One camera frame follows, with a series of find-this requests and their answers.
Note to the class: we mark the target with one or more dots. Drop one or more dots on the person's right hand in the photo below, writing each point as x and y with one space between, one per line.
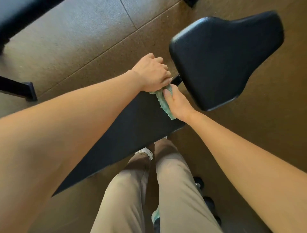
179 105

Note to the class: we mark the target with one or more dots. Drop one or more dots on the person's left hand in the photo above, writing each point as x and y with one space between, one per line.
148 72

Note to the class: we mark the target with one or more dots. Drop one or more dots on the person's left fingers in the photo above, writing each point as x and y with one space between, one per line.
163 73

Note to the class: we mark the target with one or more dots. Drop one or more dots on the person's right thumb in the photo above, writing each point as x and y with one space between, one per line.
168 97

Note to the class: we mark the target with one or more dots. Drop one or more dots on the green microfibre cloth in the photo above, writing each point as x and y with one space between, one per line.
164 105

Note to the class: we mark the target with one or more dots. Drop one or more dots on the person's left forearm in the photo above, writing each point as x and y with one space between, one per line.
60 134

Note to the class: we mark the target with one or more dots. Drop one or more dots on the person's right forearm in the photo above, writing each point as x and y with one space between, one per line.
244 163

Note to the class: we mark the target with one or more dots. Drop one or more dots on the long black bench back pad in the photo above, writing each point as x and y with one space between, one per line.
129 134

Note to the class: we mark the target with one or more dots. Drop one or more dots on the white shoe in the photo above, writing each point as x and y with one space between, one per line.
146 153

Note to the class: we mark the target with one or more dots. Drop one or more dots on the black bench seat pad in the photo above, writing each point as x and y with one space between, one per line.
223 60

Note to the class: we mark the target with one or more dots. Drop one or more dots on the small black equipment foot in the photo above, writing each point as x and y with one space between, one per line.
191 2

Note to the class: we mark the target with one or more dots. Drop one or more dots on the beige trousers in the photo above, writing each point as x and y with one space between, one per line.
177 192

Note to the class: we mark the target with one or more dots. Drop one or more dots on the black bench base with wheels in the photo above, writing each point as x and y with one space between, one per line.
208 204

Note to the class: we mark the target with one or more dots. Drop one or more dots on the pale green white object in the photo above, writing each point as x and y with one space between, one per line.
156 215

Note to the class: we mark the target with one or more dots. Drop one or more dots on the large black padded equipment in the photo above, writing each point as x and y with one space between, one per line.
19 16

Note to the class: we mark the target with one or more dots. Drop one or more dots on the black metal bench bracket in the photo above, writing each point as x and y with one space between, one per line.
177 80

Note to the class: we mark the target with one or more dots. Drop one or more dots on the black metal frame foot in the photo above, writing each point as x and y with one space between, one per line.
21 88

